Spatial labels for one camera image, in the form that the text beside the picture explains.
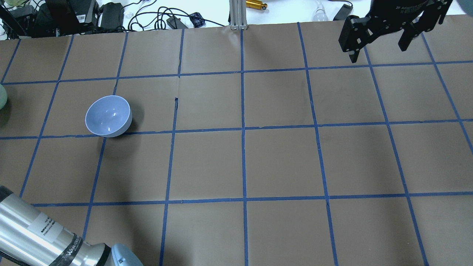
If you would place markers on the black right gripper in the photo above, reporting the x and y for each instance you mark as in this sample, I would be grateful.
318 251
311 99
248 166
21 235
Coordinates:
397 10

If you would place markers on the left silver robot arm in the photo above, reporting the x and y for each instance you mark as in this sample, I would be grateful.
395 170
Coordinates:
29 237

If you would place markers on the blue bowl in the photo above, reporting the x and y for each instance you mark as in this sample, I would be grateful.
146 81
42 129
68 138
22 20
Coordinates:
109 116

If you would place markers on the white light bulb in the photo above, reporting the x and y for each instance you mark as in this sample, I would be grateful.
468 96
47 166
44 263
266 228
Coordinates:
320 12

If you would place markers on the yellow cylindrical tool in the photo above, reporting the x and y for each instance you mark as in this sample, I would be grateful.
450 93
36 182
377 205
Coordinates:
256 4

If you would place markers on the brown paper table cover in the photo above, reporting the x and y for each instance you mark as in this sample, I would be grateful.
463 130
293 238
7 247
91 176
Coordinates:
265 147

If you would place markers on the black power adapter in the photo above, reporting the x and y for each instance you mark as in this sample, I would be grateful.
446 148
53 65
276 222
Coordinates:
175 23

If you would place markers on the aluminium frame post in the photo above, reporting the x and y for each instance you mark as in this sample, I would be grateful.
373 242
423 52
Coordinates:
237 11

